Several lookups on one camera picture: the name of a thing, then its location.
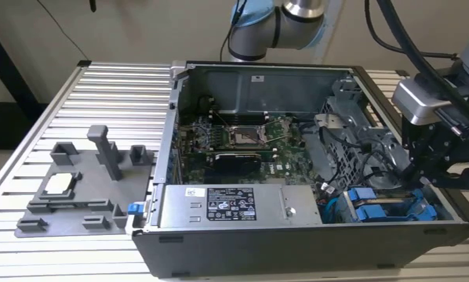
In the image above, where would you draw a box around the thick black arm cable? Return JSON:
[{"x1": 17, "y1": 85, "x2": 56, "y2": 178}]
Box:
[{"x1": 376, "y1": 0, "x2": 469, "y2": 139}]

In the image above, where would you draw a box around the metal socket cover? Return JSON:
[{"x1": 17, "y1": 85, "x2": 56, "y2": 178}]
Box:
[{"x1": 260, "y1": 115, "x2": 298, "y2": 139}]

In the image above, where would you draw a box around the black desk frame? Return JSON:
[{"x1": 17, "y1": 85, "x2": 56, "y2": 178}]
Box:
[{"x1": 0, "y1": 17, "x2": 52, "y2": 149}]

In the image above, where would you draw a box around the silver CPU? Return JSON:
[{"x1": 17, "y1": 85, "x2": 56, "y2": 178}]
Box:
[{"x1": 41, "y1": 173, "x2": 82, "y2": 195}]

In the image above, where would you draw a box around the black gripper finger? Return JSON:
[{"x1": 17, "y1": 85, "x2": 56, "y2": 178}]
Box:
[
  {"x1": 399, "y1": 155, "x2": 431, "y2": 189},
  {"x1": 431, "y1": 163, "x2": 469, "y2": 189}
]

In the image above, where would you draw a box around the metal drive cage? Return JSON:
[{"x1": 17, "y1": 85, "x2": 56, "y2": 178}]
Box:
[{"x1": 314, "y1": 96, "x2": 411, "y2": 189}]

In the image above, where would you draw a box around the broad black disk wire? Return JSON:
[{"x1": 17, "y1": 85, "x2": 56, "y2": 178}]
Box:
[{"x1": 358, "y1": 140, "x2": 414, "y2": 180}]

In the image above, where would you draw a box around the black PC case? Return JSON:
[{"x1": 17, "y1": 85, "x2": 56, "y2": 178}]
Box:
[{"x1": 129, "y1": 60, "x2": 469, "y2": 278}]

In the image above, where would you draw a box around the silver power supply unit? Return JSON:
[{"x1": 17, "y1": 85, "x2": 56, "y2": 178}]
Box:
[{"x1": 156, "y1": 184, "x2": 323, "y2": 229}]

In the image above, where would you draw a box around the blue disk bay bracket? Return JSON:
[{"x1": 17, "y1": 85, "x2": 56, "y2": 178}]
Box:
[{"x1": 358, "y1": 204, "x2": 438, "y2": 221}]

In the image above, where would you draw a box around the blue disk carrier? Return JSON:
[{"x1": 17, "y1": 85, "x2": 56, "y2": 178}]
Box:
[{"x1": 350, "y1": 187, "x2": 430, "y2": 206}]

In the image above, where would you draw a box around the CPU socket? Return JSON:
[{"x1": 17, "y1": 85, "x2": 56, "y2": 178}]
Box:
[{"x1": 221, "y1": 125, "x2": 267, "y2": 147}]

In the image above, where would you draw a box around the green motherboard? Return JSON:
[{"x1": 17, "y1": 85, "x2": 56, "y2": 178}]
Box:
[{"x1": 177, "y1": 113, "x2": 323, "y2": 186}]

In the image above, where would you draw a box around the thin metal locking lever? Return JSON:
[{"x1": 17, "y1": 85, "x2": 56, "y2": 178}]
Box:
[
  {"x1": 209, "y1": 110, "x2": 235, "y2": 130},
  {"x1": 240, "y1": 125, "x2": 267, "y2": 143}
]

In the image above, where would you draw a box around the black wire white connector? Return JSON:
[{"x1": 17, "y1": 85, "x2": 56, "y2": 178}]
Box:
[{"x1": 315, "y1": 181, "x2": 336, "y2": 194}]

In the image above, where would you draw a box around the blue disk wire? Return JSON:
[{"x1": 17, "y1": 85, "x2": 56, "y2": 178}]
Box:
[{"x1": 320, "y1": 196, "x2": 340, "y2": 223}]

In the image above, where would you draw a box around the black graphics card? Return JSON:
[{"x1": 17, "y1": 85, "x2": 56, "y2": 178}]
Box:
[{"x1": 211, "y1": 151, "x2": 263, "y2": 177}]

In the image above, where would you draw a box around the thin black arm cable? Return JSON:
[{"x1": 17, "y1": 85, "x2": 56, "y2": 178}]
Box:
[{"x1": 363, "y1": 0, "x2": 461, "y2": 59}]

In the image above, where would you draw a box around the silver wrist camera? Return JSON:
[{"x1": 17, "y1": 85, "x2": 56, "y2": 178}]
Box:
[{"x1": 390, "y1": 78, "x2": 454, "y2": 126}]

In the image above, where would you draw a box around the grey parts rack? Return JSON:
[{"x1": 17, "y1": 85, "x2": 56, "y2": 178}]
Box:
[{"x1": 13, "y1": 125, "x2": 156, "y2": 238}]

